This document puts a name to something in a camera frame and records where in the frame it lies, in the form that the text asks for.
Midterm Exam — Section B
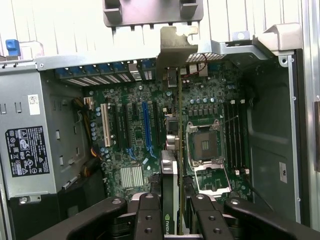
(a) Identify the black plastic cover box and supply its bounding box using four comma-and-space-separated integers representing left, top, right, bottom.
7, 172, 108, 240

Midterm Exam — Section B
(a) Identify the silver chipset heatsink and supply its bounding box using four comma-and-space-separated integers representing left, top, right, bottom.
119, 166, 145, 190

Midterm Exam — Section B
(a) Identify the metal socket cover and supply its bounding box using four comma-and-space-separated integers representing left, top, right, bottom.
193, 162, 233, 199

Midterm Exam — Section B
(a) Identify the CPU socket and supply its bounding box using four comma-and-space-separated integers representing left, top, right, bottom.
186, 119, 226, 171

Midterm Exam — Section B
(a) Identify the white expansion slot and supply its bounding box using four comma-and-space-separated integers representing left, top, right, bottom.
100, 103, 112, 148

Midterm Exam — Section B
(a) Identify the black expansion slot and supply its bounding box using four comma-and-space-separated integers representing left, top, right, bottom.
123, 102, 131, 149
113, 103, 123, 149

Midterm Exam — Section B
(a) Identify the thin locking lever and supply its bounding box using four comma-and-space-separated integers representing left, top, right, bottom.
219, 115, 239, 125

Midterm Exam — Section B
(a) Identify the blue expansion slot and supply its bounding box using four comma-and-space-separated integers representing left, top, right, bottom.
141, 100, 153, 151

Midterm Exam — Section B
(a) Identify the open black PC case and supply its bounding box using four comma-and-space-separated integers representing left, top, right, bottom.
0, 22, 320, 240

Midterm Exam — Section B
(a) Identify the green motherboard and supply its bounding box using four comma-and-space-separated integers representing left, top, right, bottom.
82, 59, 253, 201

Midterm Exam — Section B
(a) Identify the grey power supply unit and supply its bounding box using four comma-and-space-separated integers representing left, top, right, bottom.
0, 66, 86, 201

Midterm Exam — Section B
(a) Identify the blue case latch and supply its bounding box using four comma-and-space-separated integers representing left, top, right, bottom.
5, 39, 21, 57

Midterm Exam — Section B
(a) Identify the grey plastic parts rack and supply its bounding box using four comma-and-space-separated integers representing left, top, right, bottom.
102, 0, 204, 28

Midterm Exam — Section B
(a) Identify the black wire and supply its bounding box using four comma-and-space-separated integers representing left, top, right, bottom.
246, 174, 274, 211

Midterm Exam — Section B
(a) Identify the power supply wire bundle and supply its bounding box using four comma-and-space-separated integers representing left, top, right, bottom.
71, 97, 104, 176

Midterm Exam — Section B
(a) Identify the thin red wire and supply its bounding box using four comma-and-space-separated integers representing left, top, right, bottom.
183, 53, 209, 76

